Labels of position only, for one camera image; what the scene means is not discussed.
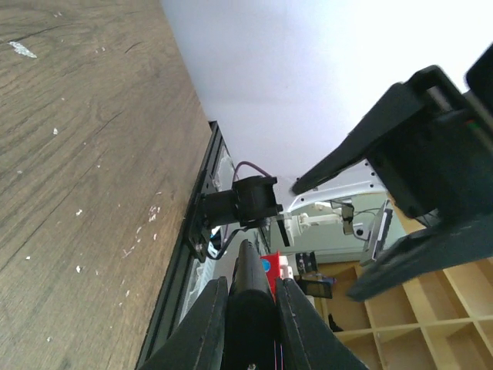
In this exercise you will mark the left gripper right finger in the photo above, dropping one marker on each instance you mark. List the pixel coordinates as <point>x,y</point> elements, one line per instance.
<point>307,342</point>

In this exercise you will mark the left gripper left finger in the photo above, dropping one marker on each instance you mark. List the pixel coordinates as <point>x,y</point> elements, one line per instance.
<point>198,341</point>

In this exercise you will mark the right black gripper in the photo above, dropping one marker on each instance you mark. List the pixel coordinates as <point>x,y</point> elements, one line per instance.
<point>432,149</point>

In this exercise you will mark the red box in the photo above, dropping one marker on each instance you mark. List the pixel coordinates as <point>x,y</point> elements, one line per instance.
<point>271,266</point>

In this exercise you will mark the grey laptop on stand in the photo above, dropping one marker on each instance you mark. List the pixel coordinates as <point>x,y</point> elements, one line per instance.
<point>375,235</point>

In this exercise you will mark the wooden cubby shelf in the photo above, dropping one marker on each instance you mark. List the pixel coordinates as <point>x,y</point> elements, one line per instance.
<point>440,320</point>

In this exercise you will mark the black aluminium frame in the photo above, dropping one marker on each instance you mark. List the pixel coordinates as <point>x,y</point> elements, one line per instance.
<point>169,304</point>

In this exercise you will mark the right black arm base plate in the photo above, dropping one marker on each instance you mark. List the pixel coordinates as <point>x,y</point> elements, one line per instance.
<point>198,224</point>

